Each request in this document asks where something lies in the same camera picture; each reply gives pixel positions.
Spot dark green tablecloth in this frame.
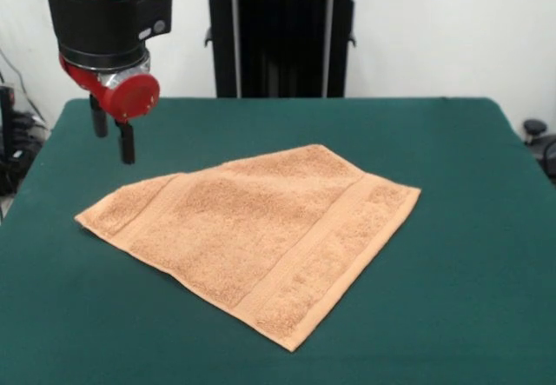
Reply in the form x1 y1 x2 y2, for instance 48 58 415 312
0 96 556 385

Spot black electronics box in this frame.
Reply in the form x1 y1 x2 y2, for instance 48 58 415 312
0 84 17 160

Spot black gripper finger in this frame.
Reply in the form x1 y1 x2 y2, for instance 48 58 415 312
89 93 109 138
114 118 136 166

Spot orange terry towel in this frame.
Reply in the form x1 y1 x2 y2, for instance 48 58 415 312
74 143 422 354

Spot black office chair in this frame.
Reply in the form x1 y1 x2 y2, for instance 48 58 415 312
522 118 556 186

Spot black robot pedestal with handle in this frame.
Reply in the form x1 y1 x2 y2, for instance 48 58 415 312
189 0 374 99

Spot grey wall cable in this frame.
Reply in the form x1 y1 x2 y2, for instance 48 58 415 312
0 48 47 121

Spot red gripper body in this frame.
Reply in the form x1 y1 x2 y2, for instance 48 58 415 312
59 56 162 123

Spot black cable bundle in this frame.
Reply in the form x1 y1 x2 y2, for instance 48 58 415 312
0 110 50 197

